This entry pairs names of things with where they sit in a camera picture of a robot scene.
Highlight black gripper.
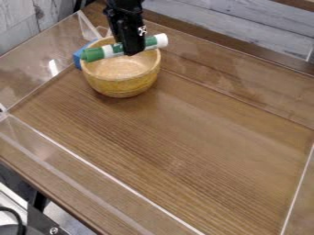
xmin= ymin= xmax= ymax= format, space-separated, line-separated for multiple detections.
xmin=103 ymin=0 xmax=144 ymax=56

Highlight green Expo marker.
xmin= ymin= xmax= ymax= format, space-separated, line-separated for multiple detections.
xmin=80 ymin=33 xmax=169 ymax=62

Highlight brown wooden bowl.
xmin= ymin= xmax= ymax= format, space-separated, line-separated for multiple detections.
xmin=80 ymin=34 xmax=162 ymax=99

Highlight clear acrylic stand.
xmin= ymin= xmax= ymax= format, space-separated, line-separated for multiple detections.
xmin=76 ymin=10 xmax=112 ymax=41

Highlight blue block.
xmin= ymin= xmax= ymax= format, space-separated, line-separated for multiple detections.
xmin=72 ymin=39 xmax=96 ymax=70

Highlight black metal bracket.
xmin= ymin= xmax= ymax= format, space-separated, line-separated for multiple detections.
xmin=26 ymin=211 xmax=70 ymax=235

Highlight black cable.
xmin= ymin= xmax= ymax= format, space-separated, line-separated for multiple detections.
xmin=0 ymin=206 xmax=28 ymax=235

